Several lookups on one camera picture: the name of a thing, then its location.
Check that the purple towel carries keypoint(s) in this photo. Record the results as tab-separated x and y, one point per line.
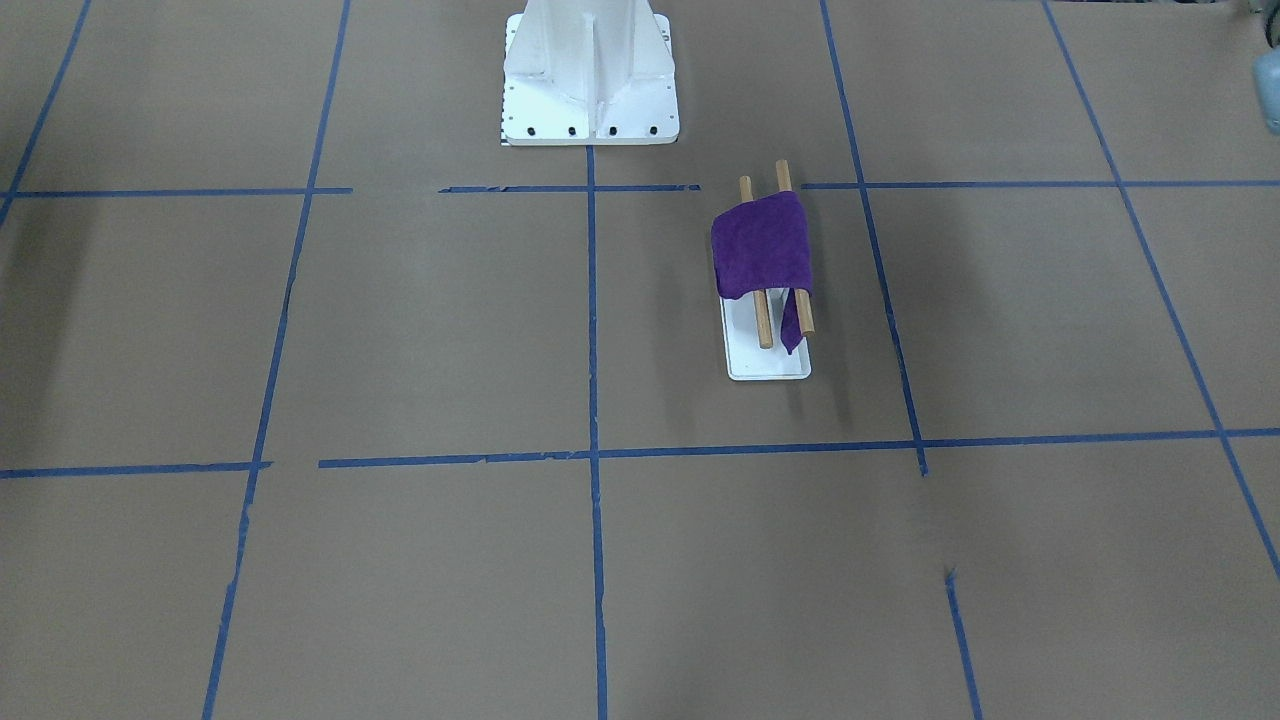
762	245

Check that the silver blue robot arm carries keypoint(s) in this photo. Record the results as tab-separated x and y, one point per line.
1265	68

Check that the white towel rack base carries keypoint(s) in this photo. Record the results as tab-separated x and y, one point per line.
745	359

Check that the wooden rack rod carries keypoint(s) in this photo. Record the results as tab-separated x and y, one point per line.
759	298
804	310

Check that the brown paper table cover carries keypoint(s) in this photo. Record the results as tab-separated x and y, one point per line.
321	403

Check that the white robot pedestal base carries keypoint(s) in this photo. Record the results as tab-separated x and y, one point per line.
589	73

